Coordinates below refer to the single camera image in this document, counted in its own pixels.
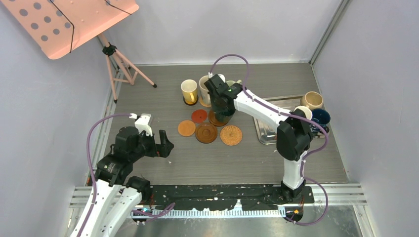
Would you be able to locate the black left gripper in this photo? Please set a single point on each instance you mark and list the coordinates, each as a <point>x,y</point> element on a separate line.
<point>160,149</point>

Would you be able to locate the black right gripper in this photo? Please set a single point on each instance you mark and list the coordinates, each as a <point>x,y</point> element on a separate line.
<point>212,98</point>

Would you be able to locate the light green mug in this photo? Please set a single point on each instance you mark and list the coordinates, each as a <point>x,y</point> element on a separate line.
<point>232,82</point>

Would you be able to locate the cream mug tall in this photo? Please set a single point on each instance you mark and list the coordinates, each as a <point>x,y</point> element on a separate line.
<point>205,97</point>

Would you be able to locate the brown wooden coaster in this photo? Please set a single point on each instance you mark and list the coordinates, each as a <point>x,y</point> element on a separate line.
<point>213,121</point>

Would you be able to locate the light orange wooden coaster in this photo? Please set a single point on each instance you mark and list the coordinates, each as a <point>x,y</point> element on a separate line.
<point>186,128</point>

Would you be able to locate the red round coaster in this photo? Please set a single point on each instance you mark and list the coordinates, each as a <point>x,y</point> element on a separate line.
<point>199,116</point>

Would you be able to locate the yellow cup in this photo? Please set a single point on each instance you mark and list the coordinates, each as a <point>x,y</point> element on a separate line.
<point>189,90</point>

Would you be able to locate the orange black face coaster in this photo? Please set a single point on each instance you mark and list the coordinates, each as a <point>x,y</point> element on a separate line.
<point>190,104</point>

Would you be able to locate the dark wooden coaster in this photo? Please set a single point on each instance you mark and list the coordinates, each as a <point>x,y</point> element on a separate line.
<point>206,133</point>

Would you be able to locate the woven rattan coaster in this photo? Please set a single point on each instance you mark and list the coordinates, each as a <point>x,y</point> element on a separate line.
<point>231,135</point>
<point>203,103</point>

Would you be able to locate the white light blue mug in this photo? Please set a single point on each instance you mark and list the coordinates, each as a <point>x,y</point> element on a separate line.
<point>307,112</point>

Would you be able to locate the beige mug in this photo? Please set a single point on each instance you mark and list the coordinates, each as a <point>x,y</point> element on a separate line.
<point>312,100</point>

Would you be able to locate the navy blue mug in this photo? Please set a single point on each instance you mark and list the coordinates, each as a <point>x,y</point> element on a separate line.
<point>321,117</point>

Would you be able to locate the dark green mug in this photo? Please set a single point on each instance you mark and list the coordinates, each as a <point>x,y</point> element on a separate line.
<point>224,116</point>

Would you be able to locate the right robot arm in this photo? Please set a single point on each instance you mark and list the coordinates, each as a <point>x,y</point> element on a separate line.
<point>293,134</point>

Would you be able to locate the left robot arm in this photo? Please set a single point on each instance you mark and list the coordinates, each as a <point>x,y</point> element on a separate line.
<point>114,193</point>

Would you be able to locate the metal tray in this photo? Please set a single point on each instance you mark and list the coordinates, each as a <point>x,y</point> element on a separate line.
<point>267,135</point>

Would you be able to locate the pink music stand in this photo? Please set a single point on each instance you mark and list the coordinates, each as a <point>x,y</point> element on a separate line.
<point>61,26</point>

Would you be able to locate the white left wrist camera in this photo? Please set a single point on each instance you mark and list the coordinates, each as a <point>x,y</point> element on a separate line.
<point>142,123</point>

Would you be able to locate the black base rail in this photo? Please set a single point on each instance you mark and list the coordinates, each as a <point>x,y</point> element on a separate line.
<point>223,197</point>

